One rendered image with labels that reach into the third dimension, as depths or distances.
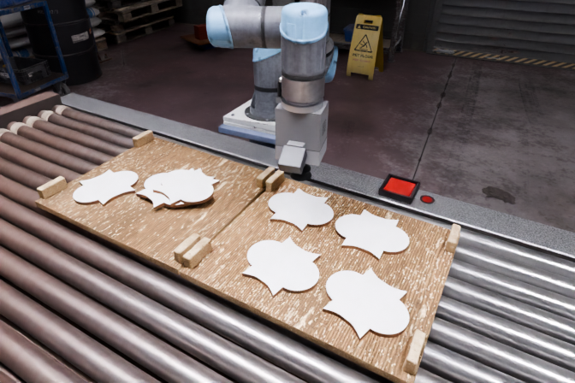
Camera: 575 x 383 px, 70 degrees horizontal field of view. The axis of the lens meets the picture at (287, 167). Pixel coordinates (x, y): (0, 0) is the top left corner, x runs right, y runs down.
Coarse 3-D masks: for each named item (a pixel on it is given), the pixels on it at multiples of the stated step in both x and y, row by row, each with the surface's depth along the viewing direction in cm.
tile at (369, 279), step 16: (352, 272) 70; (368, 272) 70; (336, 288) 67; (352, 288) 67; (368, 288) 67; (384, 288) 67; (336, 304) 64; (352, 304) 64; (368, 304) 64; (384, 304) 64; (400, 304) 64; (352, 320) 62; (368, 320) 62; (384, 320) 62; (400, 320) 62; (384, 336) 60
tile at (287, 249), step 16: (272, 240) 77; (288, 240) 77; (256, 256) 73; (272, 256) 73; (288, 256) 73; (304, 256) 73; (256, 272) 70; (272, 272) 70; (288, 272) 70; (304, 272) 70; (272, 288) 67; (288, 288) 67; (304, 288) 67
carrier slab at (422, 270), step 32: (320, 192) 91; (256, 224) 82; (416, 224) 82; (224, 256) 74; (320, 256) 74; (352, 256) 74; (384, 256) 74; (416, 256) 74; (448, 256) 74; (224, 288) 68; (256, 288) 68; (320, 288) 68; (416, 288) 68; (288, 320) 63; (320, 320) 63; (416, 320) 63; (352, 352) 58; (384, 352) 58
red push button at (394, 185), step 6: (390, 180) 96; (396, 180) 96; (402, 180) 96; (390, 186) 94; (396, 186) 94; (402, 186) 94; (408, 186) 94; (414, 186) 95; (396, 192) 92; (402, 192) 92; (408, 192) 92
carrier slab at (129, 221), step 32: (128, 160) 103; (160, 160) 103; (192, 160) 103; (224, 160) 103; (64, 192) 91; (224, 192) 91; (256, 192) 91; (96, 224) 82; (128, 224) 82; (160, 224) 82; (192, 224) 82; (224, 224) 82; (160, 256) 74
